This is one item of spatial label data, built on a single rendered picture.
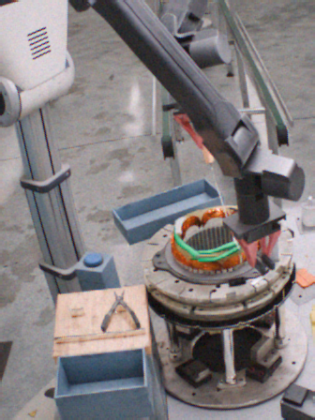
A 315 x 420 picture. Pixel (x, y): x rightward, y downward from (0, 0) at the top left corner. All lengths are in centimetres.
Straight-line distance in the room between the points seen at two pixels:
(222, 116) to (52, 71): 58
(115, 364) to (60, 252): 52
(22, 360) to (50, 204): 138
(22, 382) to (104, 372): 155
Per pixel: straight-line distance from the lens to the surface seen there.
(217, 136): 99
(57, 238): 164
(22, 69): 140
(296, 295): 167
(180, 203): 166
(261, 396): 142
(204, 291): 125
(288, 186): 102
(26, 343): 294
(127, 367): 122
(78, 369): 123
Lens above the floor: 187
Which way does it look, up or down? 30 degrees down
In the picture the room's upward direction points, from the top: 10 degrees counter-clockwise
